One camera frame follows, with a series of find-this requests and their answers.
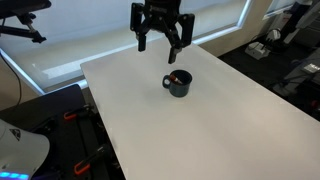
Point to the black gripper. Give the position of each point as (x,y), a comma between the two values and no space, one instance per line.
(162,16)

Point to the red dry erase marker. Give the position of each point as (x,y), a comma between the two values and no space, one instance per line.
(175,79)

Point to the dark teal mug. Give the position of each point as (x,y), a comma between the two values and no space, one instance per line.
(175,89)

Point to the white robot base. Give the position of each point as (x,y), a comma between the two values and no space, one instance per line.
(21,152)

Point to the white floor device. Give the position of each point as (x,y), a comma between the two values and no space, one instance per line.
(257,50)

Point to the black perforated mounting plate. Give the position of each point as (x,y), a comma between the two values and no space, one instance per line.
(70,142)

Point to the far orange handled clamp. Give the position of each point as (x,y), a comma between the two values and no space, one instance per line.
(84,111)

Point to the orange handled clamp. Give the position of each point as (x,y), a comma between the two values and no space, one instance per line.
(85,164)
(84,111)

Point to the near orange handled clamp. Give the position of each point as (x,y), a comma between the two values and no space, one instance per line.
(85,164)

